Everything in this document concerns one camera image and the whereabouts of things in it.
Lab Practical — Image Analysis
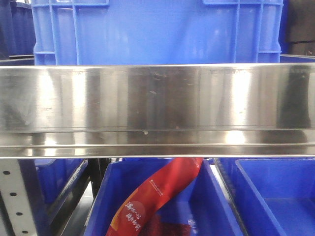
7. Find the blue bin right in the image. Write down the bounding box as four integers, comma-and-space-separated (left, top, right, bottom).
218, 158, 315, 236

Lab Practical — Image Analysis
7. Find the stainless steel rail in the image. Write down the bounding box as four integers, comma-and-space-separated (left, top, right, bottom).
0, 63, 315, 158

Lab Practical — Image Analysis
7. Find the large blue plastic crate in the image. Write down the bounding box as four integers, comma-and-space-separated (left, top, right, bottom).
31, 0, 283, 65

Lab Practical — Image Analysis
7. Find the blue bin left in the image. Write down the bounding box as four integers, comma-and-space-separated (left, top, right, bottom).
34, 158, 87, 204

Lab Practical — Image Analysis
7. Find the white perforated metal post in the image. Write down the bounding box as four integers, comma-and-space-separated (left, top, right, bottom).
0, 159, 37, 236

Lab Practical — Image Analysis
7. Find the blue bin centre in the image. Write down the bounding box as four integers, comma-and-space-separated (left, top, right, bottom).
83, 158, 243, 236

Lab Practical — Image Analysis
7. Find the blue bin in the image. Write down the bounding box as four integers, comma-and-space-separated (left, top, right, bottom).
83, 158, 243, 236
34, 158, 87, 204
218, 158, 315, 236

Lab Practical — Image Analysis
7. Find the red printed package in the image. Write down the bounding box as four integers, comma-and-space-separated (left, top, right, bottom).
106, 157, 203, 236

